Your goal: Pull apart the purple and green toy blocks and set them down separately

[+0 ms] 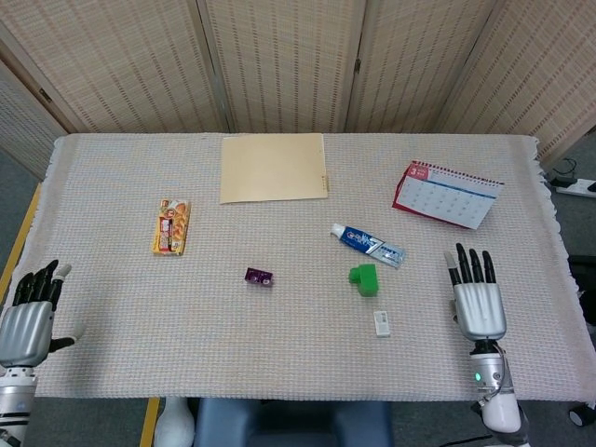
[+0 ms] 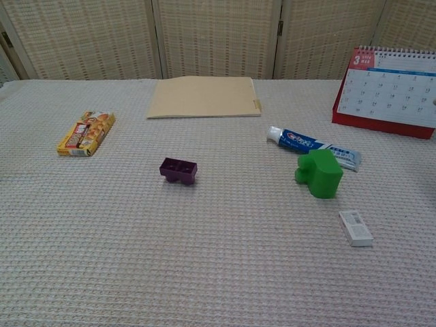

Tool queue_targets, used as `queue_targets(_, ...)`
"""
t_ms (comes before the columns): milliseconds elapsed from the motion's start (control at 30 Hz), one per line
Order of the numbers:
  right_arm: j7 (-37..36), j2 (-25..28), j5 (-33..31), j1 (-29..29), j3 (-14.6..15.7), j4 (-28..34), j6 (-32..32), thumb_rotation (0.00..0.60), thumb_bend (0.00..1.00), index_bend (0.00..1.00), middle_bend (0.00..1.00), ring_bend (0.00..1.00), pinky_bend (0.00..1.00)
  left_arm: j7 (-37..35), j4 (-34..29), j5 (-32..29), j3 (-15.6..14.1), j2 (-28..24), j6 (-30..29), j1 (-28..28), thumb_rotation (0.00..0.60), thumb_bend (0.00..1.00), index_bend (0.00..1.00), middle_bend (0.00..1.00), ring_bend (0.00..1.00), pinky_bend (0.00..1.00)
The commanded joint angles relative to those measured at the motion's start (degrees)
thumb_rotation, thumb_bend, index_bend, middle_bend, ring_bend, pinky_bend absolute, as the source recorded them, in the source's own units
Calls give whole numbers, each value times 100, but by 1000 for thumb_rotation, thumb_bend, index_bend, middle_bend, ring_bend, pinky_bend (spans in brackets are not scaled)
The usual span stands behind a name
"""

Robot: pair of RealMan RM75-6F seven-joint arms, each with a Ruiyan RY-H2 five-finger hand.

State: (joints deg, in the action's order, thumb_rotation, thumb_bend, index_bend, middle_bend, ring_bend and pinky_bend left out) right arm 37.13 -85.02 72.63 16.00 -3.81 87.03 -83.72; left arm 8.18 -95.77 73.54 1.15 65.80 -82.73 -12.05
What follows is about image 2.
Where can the purple toy block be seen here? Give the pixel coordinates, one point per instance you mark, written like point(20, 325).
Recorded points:
point(180, 170)

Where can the green toy block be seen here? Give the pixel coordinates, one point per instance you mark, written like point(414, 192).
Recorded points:
point(323, 177)

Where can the manila file folder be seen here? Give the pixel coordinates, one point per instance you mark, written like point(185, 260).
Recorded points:
point(204, 98)

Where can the blue white toothpaste tube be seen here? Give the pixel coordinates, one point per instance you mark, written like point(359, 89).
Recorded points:
point(296, 140)

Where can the white woven tablecloth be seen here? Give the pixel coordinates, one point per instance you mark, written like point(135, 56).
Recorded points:
point(218, 255)

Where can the beige woven folding screen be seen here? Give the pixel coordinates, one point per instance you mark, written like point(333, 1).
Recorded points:
point(218, 37)

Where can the yellow food box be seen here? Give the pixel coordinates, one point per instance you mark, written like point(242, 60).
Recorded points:
point(85, 134)

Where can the small white box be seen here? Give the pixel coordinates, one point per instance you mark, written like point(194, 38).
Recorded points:
point(356, 229)

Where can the red desk calendar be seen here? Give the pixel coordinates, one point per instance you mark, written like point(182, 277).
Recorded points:
point(385, 92)

